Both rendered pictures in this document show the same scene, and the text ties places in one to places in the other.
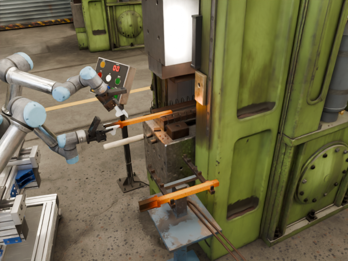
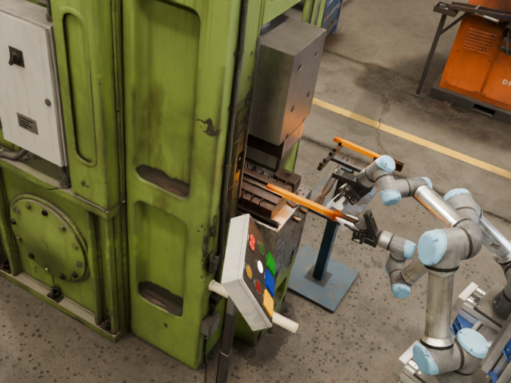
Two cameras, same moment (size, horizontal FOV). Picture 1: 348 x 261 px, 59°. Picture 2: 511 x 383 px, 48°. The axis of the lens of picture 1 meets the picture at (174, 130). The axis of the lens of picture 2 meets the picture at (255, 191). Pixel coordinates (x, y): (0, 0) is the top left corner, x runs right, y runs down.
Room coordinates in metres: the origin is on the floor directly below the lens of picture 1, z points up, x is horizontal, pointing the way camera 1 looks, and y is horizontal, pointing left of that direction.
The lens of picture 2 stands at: (3.18, 1.59, 2.68)
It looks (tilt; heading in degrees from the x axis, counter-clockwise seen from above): 39 degrees down; 230
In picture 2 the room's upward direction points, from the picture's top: 9 degrees clockwise
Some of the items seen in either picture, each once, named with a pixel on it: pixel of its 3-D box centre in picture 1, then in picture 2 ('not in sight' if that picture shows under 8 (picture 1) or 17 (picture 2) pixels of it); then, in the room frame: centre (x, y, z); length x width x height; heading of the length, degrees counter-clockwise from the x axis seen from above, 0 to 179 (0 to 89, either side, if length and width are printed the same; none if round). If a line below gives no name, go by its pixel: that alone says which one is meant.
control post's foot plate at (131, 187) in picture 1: (129, 179); not in sight; (2.23, 0.43, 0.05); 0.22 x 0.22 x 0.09; 26
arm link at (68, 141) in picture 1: (68, 140); (401, 247); (1.49, 0.61, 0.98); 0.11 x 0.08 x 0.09; 116
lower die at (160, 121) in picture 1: (185, 111); (242, 185); (1.86, -0.08, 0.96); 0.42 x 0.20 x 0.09; 116
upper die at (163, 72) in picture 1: (185, 60); (250, 121); (1.86, -0.08, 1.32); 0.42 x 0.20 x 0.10; 116
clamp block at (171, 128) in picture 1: (177, 130); (286, 180); (1.63, -0.02, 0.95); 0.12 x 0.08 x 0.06; 116
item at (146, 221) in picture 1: (157, 221); (264, 332); (1.74, 0.15, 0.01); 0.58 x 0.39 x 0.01; 26
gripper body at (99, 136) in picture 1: (95, 133); (366, 233); (1.56, 0.47, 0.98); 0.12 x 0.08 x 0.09; 116
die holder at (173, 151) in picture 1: (190, 147); (240, 219); (1.81, -0.11, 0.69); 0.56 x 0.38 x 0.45; 116
